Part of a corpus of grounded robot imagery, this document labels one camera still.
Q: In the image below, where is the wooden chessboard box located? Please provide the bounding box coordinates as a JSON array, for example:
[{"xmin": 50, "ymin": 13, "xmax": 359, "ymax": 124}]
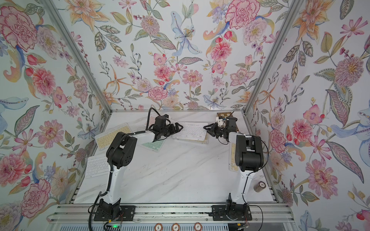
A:
[{"xmin": 216, "ymin": 112, "xmax": 239, "ymax": 131}]

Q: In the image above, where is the aluminium frame post right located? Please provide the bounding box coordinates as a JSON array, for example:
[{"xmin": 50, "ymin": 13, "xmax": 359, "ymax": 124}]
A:
[{"xmin": 243, "ymin": 1, "xmax": 304, "ymax": 115}]

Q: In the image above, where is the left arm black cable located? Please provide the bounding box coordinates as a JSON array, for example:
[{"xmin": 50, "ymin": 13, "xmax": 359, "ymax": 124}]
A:
[{"xmin": 145, "ymin": 107, "xmax": 162, "ymax": 131}]

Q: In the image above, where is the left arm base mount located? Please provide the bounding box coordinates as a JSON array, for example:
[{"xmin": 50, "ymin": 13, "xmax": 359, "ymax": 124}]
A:
[{"xmin": 93, "ymin": 199, "xmax": 136, "ymax": 222}]

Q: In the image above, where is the aluminium front rail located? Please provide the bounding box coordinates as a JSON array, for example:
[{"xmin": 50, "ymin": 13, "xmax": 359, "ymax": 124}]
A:
[{"xmin": 47, "ymin": 203, "xmax": 294, "ymax": 224}]

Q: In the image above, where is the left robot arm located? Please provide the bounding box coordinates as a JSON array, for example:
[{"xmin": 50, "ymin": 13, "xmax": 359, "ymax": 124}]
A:
[{"xmin": 99, "ymin": 115, "xmax": 184, "ymax": 204}]

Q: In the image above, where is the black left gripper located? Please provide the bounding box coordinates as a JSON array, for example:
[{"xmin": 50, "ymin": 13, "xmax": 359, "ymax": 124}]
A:
[{"xmin": 159, "ymin": 121, "xmax": 183, "ymax": 139}]

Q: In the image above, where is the aluminium frame post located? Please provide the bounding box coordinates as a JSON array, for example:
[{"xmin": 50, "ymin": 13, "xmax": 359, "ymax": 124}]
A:
[
  {"xmin": 243, "ymin": 1, "xmax": 304, "ymax": 115},
  {"xmin": 40, "ymin": 0, "xmax": 113, "ymax": 115}
]

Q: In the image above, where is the yellow keyboard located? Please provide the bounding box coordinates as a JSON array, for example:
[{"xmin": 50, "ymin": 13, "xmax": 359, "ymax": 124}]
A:
[
  {"xmin": 173, "ymin": 135, "xmax": 209, "ymax": 145},
  {"xmin": 228, "ymin": 142, "xmax": 240, "ymax": 172},
  {"xmin": 94, "ymin": 123, "xmax": 132, "ymax": 151}
]

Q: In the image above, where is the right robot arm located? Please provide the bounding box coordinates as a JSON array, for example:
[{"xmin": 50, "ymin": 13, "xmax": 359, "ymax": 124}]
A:
[{"xmin": 203, "ymin": 117, "xmax": 265, "ymax": 204}]

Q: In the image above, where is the mint green keyboard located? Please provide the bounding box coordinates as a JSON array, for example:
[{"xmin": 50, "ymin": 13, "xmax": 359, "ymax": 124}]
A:
[{"xmin": 141, "ymin": 140, "xmax": 165, "ymax": 153}]

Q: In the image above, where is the aluminium frame post left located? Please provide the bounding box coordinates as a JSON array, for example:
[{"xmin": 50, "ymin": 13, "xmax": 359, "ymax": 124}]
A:
[{"xmin": 40, "ymin": 0, "xmax": 113, "ymax": 115}]

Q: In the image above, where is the tape roll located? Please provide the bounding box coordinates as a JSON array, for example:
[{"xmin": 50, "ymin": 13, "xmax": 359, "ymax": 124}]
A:
[{"xmin": 253, "ymin": 181, "xmax": 267, "ymax": 192}]

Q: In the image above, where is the pink keyboard back left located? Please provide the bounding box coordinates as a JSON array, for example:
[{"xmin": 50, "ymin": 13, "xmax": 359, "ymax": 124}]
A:
[{"xmin": 145, "ymin": 116, "xmax": 156, "ymax": 128}]

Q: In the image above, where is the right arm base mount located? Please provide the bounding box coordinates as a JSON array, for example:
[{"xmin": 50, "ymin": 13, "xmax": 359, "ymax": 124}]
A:
[{"xmin": 209, "ymin": 194, "xmax": 252, "ymax": 221}]

